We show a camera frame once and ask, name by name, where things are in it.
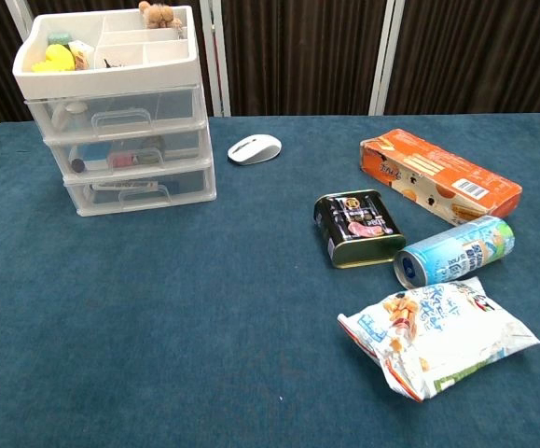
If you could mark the blue table cloth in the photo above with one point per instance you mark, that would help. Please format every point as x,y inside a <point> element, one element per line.
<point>204,303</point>

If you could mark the light blue drink can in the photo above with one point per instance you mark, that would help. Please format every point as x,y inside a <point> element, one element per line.
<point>456,252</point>

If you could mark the small white orange carton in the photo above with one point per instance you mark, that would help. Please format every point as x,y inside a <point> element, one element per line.
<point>82,55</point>

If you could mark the white tube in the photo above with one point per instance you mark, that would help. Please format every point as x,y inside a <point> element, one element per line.
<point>125,186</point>

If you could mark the brown teddy bear toy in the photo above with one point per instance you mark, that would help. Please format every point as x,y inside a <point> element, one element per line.
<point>160,16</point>

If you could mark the white computer mouse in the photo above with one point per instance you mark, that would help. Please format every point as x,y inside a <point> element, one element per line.
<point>255,149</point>

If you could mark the small pink item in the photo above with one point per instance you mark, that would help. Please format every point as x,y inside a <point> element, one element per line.
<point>122,161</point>

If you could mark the clear drawer with white bottle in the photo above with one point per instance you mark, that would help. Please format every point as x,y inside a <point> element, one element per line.
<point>174,106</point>

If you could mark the yellow rubber duck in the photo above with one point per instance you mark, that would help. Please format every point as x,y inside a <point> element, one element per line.
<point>59,58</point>

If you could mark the white snack bag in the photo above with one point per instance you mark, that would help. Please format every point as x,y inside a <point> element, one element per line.
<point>447,336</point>

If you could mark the clear drawer with mixed trinkets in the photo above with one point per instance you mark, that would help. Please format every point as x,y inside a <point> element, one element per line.
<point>183,145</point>

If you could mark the white partition frame pole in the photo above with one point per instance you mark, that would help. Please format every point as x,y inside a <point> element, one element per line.
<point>17,11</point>
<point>218,60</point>
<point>383,60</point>

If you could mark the small green lidded jar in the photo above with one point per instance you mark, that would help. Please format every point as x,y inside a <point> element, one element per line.
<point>59,38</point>

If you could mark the white plastic drawer organizer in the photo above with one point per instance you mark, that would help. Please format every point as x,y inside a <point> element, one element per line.
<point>111,79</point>

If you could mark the orange biscuit box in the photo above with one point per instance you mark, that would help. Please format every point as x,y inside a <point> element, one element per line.
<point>437,177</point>

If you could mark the black luncheon meat tin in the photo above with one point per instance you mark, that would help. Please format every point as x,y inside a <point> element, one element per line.
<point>358,224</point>

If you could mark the white bottle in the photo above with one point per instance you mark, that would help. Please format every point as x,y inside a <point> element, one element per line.
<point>76,114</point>

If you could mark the clear drawer with white tube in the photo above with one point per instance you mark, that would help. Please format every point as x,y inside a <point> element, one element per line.
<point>190,186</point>

